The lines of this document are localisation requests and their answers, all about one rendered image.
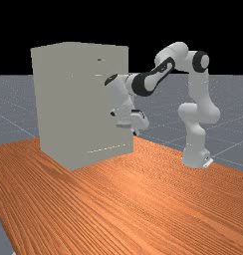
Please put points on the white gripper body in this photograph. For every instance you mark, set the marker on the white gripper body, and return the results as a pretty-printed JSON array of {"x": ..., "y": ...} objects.
[{"x": 136, "y": 119}]

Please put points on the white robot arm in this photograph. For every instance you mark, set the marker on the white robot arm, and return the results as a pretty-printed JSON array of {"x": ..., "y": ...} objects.
[{"x": 197, "y": 99}]

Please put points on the pale grey cabinet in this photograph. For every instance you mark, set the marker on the pale grey cabinet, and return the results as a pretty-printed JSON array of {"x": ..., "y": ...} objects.
[{"x": 77, "y": 106}]

